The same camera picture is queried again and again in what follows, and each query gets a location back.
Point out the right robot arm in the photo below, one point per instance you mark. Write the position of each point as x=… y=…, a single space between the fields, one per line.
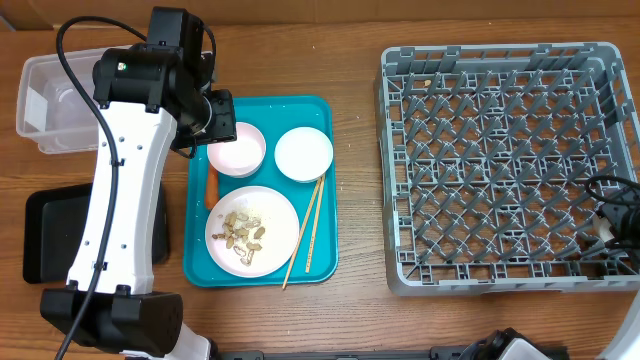
x=617 y=225

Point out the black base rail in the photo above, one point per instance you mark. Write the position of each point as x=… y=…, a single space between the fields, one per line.
x=340 y=355

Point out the peanuts pile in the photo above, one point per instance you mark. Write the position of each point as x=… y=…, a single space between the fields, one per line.
x=241 y=233

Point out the clear plastic bin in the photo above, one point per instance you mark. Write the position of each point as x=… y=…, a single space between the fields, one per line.
x=50 y=112

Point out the orange carrot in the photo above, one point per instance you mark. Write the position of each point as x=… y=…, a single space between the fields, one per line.
x=212 y=188

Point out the white bowl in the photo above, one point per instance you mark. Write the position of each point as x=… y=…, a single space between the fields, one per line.
x=303 y=154

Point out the black tray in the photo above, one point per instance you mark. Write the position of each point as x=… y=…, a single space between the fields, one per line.
x=54 y=225

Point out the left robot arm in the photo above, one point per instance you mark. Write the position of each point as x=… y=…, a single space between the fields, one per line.
x=149 y=99

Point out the pink bowl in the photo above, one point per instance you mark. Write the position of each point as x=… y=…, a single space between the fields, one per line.
x=242 y=157

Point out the teal serving tray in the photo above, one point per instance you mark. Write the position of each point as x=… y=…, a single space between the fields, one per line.
x=273 y=116

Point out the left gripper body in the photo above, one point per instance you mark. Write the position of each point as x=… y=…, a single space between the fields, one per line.
x=219 y=127

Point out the grey dishwasher rack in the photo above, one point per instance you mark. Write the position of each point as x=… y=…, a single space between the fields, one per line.
x=496 y=160

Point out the white round plate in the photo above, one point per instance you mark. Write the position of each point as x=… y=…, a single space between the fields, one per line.
x=270 y=201

